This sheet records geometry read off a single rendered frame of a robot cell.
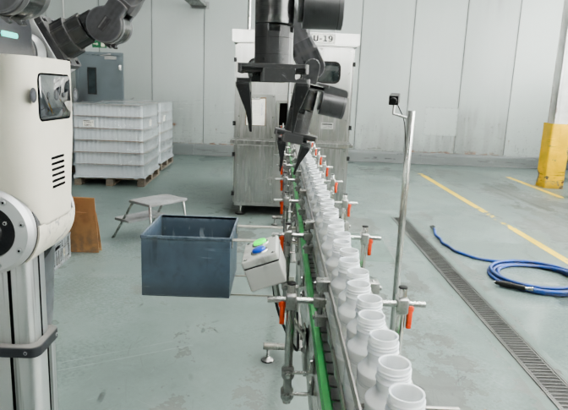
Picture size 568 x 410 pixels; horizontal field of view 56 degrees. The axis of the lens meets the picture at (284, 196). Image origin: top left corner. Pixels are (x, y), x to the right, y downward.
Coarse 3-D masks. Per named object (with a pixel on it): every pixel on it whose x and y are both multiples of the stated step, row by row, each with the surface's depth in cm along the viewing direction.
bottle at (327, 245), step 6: (330, 228) 116; (336, 228) 116; (342, 228) 116; (330, 234) 116; (330, 240) 116; (324, 246) 117; (330, 246) 116; (324, 252) 117; (324, 258) 117; (324, 276) 117
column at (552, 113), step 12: (564, 12) 877; (564, 24) 881; (564, 36) 885; (564, 48) 888; (564, 60) 871; (564, 72) 875; (564, 84) 878; (552, 96) 904; (564, 96) 883; (552, 108) 908; (564, 108) 886; (552, 120) 912; (564, 120) 890
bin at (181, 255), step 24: (168, 216) 212; (192, 216) 212; (216, 216) 212; (144, 240) 182; (168, 240) 182; (192, 240) 182; (216, 240) 182; (240, 240) 187; (144, 264) 184; (168, 264) 184; (192, 264) 184; (216, 264) 184; (144, 288) 186; (168, 288) 186; (192, 288) 186; (216, 288) 186
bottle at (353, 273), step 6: (348, 270) 89; (354, 270) 90; (360, 270) 90; (366, 270) 89; (348, 276) 88; (354, 276) 87; (360, 276) 87; (366, 276) 87; (342, 294) 88; (342, 300) 88; (336, 330) 90
